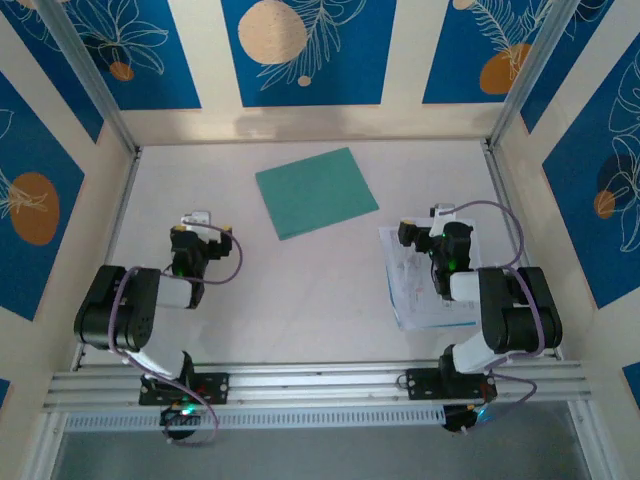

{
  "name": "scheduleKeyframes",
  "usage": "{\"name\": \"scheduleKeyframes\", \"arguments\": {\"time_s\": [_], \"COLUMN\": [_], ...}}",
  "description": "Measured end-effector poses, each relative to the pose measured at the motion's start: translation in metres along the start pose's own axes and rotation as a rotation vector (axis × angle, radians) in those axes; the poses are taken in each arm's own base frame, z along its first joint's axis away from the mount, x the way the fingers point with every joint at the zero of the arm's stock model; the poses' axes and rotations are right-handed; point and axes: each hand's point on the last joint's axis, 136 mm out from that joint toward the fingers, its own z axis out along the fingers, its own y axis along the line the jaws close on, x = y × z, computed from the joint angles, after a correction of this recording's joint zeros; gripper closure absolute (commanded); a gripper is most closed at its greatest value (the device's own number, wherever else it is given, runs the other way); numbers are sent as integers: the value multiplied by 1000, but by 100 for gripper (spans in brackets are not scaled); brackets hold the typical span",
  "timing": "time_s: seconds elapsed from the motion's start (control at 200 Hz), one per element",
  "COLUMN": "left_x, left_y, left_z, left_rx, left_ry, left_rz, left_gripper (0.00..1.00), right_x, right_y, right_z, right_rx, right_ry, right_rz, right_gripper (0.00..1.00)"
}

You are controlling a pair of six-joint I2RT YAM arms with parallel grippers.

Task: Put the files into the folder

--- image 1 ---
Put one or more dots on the drawing sheet with red stamp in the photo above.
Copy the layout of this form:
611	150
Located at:
410	300

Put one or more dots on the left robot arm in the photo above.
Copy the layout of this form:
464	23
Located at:
125	310

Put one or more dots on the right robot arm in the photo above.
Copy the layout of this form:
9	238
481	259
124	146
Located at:
525	320

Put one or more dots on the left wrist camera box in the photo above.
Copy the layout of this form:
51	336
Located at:
196	218

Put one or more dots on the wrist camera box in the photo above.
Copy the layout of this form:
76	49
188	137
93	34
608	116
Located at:
196	218
444	212

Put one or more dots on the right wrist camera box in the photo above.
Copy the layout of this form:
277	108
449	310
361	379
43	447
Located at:
444	212

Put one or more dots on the aluminium side rail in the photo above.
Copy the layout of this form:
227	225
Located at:
125	200
500	200

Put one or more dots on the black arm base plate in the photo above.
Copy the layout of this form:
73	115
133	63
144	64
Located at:
215	387
422	384

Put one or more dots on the long aluminium mounting rail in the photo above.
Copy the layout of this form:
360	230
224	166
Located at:
320	385

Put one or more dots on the aluminium frame post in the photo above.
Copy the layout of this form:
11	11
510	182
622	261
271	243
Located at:
530	70
90	75

